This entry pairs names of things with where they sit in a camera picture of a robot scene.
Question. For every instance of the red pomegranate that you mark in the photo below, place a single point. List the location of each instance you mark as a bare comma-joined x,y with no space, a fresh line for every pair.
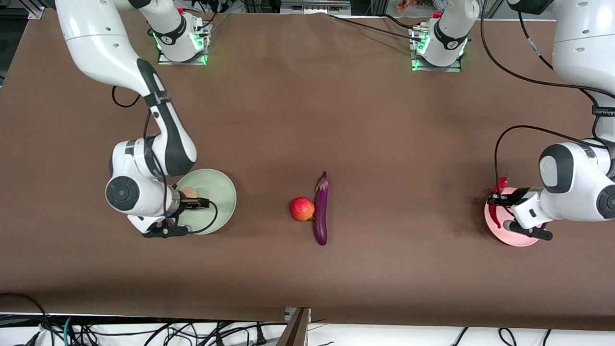
302,209

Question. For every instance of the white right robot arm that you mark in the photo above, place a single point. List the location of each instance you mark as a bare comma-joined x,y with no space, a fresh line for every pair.
96,43

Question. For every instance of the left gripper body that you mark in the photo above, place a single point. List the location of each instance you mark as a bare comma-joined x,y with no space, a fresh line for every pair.
512,196

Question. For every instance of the yellow pink peach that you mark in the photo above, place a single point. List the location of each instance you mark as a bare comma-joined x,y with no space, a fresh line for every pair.
189,192

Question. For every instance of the orange red toy pile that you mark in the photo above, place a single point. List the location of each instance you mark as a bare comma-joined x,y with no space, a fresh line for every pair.
413,5

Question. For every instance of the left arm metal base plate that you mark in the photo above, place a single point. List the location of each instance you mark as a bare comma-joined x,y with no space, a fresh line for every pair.
432,68

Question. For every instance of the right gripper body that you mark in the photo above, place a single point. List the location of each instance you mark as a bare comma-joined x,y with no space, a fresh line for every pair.
184,203

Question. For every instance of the purple eggplant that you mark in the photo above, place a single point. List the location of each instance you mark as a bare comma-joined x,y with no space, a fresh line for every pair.
320,216

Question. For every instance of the pink round plate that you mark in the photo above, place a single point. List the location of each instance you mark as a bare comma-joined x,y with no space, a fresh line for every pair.
521,239

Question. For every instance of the silver metal box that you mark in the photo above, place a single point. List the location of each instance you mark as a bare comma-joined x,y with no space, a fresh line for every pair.
314,6

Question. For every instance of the aluminium frame corner piece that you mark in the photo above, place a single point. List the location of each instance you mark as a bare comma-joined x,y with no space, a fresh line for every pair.
36,10

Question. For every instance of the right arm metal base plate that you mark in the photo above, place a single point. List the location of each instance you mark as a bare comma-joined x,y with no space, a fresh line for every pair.
163,61

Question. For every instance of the grey metal post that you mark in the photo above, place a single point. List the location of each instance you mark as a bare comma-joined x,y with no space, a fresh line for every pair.
295,329

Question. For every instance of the brown table cloth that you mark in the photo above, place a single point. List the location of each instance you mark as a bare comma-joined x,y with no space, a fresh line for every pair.
384,274

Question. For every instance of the pale green round plate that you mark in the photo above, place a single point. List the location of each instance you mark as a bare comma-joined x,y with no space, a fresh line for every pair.
218,192

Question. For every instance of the red chili pepper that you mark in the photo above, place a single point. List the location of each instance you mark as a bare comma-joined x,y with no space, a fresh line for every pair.
495,216

